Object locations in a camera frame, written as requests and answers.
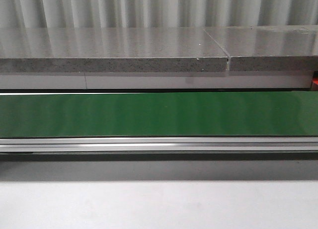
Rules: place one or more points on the grey stone slab left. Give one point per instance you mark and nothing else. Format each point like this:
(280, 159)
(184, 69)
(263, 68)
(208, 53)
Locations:
(109, 50)

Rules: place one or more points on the grey stone slab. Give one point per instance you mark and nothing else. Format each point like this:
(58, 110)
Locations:
(268, 48)
(109, 50)

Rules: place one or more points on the grey stone slab right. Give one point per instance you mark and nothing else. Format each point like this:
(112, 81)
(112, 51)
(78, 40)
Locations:
(268, 48)

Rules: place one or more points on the green conveyor belt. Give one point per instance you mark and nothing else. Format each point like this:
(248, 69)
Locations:
(184, 114)

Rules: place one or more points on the white panel under slabs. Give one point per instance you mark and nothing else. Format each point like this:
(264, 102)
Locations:
(210, 80)

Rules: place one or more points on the red object at right edge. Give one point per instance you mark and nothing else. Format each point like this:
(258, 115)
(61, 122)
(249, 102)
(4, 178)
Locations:
(314, 86)

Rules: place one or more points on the white corrugated curtain backdrop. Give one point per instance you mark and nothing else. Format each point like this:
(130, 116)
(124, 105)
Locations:
(156, 13)

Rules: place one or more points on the aluminium conveyor side rail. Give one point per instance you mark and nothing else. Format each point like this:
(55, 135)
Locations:
(158, 148)

